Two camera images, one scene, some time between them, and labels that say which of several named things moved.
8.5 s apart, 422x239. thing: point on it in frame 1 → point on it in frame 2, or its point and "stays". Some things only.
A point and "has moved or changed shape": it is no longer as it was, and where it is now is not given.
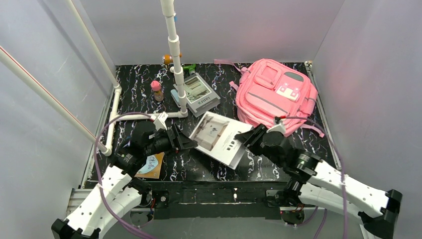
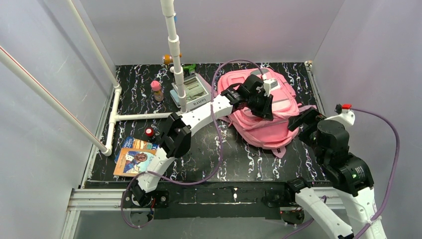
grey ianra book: x=200 y=96 stays
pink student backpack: x=270 y=92 has moved or changed shape
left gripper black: x=175 y=139 → x=261 y=103
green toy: x=190 y=68 stays
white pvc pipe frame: x=169 y=14 stays
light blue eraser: x=175 y=96 stays
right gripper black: x=258 y=138 → x=303 y=122
